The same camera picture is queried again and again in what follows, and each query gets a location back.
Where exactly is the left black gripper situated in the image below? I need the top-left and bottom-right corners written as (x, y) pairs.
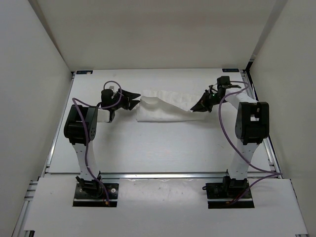
top-left (111, 88), bottom-right (140, 111)

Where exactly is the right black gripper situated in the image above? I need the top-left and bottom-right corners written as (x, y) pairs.
top-left (191, 89), bottom-right (226, 113)

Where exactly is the white skirt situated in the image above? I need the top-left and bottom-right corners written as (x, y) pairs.
top-left (136, 89), bottom-right (207, 122)

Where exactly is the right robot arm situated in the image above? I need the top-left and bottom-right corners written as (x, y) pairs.
top-left (190, 76), bottom-right (270, 198)

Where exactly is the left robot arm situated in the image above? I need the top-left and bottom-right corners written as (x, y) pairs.
top-left (64, 89), bottom-right (141, 198)

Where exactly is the right blue table label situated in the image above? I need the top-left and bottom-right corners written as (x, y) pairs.
top-left (222, 68), bottom-right (239, 73)

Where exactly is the blue table label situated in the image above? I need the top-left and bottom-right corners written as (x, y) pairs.
top-left (76, 70), bottom-right (93, 75)
top-left (222, 68), bottom-right (239, 73)

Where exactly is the left blue table label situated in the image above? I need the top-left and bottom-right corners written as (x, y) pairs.
top-left (76, 70), bottom-right (93, 75)

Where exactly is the front white cover board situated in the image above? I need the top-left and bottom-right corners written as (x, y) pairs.
top-left (24, 176), bottom-right (308, 237)

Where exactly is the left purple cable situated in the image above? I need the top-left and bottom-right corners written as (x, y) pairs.
top-left (72, 80), bottom-right (124, 205)

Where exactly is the purple cable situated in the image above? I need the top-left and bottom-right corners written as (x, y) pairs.
top-left (72, 80), bottom-right (124, 205)
top-left (218, 80), bottom-right (283, 198)

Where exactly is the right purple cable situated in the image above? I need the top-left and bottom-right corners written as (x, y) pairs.
top-left (218, 80), bottom-right (283, 198)

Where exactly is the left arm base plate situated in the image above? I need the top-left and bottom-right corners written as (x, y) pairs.
top-left (73, 176), bottom-right (119, 207)

